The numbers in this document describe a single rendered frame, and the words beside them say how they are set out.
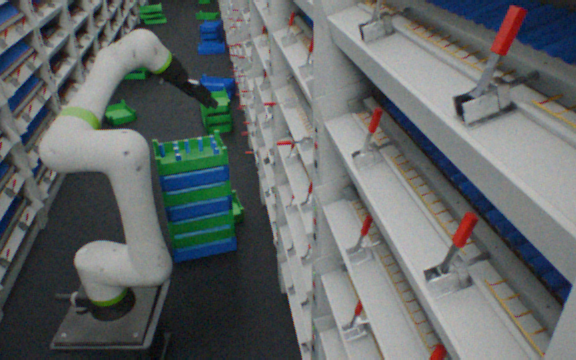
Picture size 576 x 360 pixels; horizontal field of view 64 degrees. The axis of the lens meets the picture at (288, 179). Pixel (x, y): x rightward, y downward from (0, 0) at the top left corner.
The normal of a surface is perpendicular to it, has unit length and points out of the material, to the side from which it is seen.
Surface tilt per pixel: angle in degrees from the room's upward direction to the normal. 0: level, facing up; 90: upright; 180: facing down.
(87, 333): 4
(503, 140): 19
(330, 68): 90
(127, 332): 4
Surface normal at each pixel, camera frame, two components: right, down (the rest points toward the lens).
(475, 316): -0.33, -0.78
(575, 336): -0.99, 0.11
